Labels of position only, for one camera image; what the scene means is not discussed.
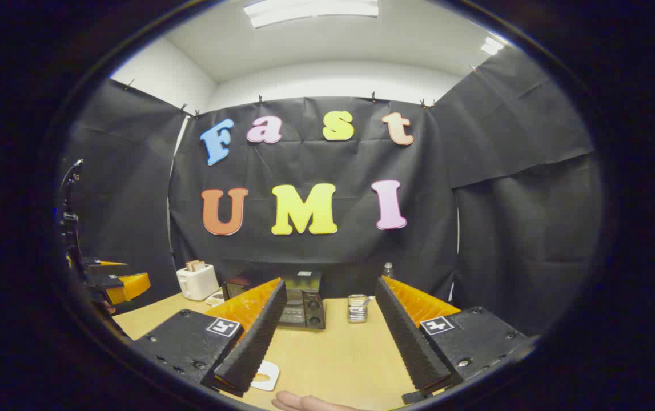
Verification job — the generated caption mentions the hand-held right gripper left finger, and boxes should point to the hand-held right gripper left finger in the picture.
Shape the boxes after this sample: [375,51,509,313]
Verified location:
[132,278,288,398]

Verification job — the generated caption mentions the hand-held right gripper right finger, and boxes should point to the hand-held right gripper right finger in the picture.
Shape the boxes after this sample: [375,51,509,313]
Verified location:
[375,276,536,405]

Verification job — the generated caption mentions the black electric oven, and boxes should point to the black electric oven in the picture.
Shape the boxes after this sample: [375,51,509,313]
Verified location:
[222,271,326,330]

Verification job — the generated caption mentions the white plate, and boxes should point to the white plate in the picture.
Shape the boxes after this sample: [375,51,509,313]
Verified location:
[250,360,280,392]

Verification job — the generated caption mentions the white toaster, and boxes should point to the white toaster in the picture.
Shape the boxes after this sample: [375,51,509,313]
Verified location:
[176,263,220,301]

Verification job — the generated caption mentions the black backdrop cloth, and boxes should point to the black backdrop cloth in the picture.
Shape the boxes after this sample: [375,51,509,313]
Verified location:
[59,46,605,337]

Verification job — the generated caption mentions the long ceiling light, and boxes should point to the long ceiling light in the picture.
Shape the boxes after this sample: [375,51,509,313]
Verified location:
[243,0,380,29]

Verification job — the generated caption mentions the metal wire basket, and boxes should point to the metal wire basket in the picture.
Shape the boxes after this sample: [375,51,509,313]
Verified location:
[347,294,369,324]

